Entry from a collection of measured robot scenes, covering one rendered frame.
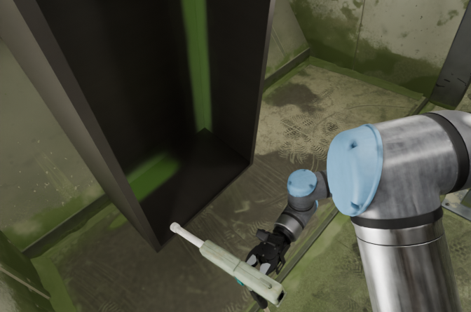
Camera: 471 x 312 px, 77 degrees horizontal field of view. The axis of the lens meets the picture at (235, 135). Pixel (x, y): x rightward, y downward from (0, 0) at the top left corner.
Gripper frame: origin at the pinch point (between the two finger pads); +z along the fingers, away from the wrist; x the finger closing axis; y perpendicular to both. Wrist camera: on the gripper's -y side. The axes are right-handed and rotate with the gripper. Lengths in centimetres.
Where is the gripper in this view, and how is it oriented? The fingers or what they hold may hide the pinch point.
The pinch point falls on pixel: (247, 281)
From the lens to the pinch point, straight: 98.3
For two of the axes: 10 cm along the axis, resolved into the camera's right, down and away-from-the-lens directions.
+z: -6.1, 6.0, -5.2
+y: 3.0, 7.8, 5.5
